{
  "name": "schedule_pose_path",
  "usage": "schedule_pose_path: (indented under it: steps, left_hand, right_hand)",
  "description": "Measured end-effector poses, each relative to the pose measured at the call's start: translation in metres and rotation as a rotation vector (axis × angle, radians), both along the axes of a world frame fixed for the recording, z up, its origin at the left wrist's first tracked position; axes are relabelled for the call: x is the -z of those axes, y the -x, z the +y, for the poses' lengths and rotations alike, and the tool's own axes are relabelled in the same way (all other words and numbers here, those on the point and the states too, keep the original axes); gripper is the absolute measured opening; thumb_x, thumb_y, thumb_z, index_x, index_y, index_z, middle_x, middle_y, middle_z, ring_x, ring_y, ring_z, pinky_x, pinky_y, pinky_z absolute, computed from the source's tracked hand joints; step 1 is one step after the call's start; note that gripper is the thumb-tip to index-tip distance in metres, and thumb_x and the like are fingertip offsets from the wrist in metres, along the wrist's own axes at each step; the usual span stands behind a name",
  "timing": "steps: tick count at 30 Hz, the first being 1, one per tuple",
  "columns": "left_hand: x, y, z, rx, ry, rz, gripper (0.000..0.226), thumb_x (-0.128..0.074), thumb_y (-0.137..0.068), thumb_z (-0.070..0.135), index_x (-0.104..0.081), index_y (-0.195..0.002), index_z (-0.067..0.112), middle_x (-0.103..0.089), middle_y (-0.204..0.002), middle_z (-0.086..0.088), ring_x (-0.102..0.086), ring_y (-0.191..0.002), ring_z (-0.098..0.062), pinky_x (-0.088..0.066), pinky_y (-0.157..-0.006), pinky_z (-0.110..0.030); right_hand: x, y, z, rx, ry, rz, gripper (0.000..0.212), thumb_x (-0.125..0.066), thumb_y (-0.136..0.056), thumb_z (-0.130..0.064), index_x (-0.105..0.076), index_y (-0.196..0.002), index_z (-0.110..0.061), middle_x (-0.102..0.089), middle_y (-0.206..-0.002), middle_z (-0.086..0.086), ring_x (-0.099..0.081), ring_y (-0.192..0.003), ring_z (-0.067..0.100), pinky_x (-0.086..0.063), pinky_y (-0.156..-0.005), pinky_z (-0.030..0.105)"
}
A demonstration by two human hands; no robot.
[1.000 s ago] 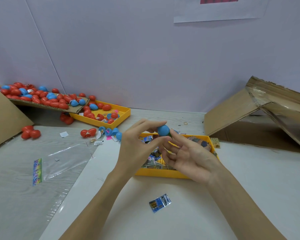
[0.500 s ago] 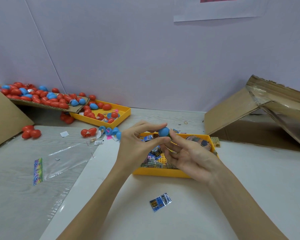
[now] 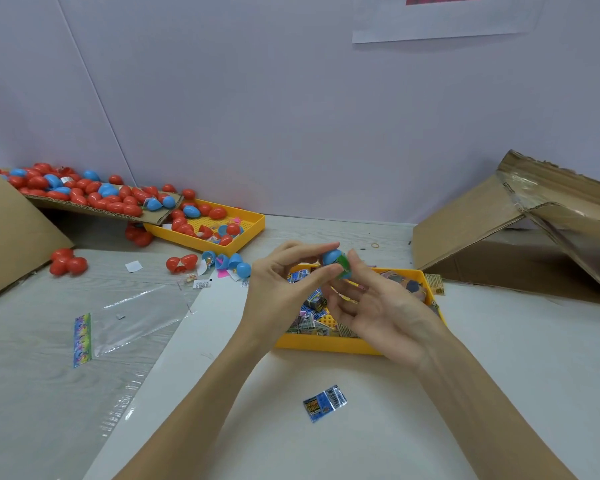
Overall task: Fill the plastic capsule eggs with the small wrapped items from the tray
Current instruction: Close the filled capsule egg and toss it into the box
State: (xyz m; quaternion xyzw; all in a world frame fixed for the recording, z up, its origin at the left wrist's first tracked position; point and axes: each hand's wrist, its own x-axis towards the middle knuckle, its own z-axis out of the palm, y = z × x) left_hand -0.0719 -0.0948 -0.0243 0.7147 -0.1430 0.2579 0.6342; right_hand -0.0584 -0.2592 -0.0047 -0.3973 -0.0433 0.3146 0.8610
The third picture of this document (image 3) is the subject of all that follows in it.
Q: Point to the pile of plastic eggs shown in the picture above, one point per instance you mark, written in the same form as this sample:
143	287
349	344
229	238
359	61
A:
120	193

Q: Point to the blue packet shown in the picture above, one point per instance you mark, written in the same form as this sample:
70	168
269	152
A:
324	403

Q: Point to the person's left forearm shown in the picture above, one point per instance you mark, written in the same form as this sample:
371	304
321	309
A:
185	420

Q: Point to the small white paper scrap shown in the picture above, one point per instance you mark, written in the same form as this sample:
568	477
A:
133	266

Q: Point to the yellow label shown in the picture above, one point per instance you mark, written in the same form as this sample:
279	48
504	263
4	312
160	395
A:
435	284

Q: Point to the tall brown cardboard box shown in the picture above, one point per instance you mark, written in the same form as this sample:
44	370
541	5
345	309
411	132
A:
5	240

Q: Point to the yellow plastic tray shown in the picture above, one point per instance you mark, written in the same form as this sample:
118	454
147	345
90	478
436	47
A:
310	345

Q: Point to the yellow tray under eggs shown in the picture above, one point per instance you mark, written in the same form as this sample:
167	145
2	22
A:
248	225

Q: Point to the person's left hand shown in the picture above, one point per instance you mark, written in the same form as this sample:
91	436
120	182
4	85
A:
275	300

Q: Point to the clear bag with coloured label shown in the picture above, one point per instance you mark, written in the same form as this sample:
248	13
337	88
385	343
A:
135	323

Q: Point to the person's right hand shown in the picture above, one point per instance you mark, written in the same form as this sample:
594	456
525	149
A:
395	315

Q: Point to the single blue plastic egg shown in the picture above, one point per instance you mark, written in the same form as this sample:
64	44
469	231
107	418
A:
335	260

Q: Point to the torn flattened cardboard box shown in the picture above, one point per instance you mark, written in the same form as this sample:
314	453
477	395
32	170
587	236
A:
460	215

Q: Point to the white paper sign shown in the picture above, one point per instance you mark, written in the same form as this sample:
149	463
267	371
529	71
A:
445	20

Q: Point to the brown cardboard sheet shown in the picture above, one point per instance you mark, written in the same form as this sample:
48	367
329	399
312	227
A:
85	203

